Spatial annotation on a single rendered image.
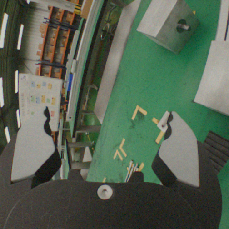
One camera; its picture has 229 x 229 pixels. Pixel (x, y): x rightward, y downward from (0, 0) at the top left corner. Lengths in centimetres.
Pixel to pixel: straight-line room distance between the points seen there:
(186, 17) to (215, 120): 23
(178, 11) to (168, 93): 19
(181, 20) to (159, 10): 5
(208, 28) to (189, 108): 19
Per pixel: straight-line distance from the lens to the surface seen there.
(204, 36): 32
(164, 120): 29
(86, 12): 207
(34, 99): 298
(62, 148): 295
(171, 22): 28
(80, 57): 146
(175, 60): 33
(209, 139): 23
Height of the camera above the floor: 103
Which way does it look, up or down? 30 degrees down
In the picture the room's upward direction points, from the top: 85 degrees counter-clockwise
